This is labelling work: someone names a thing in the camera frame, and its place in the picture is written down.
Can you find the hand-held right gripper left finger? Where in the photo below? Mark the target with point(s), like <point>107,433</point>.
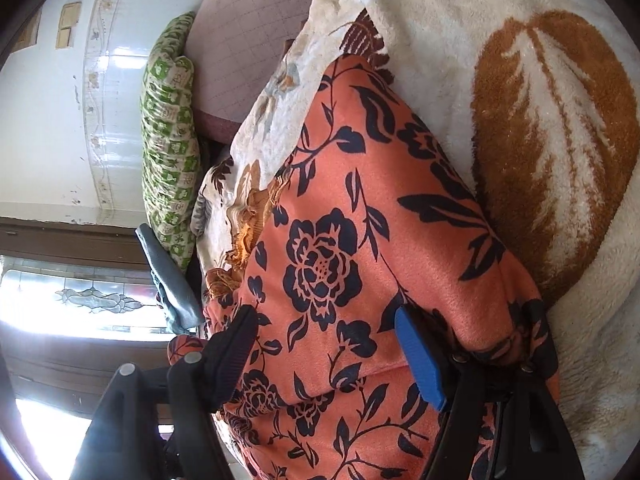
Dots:
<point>231,355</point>

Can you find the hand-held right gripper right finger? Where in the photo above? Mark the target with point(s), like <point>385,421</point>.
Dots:
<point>420,360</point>

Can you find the orange black floral garment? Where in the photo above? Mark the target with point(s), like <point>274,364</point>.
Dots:
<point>350,240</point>

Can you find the grey blue pillow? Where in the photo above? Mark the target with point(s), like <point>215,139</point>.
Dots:
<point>170,280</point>

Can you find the wooden door with patterned glass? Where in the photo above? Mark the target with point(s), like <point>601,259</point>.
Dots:
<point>75,345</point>

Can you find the green patterned quilt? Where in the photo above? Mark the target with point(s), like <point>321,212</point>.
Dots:
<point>167,125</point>

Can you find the cream leaf print blanket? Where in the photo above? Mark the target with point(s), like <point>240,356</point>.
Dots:
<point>540,125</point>

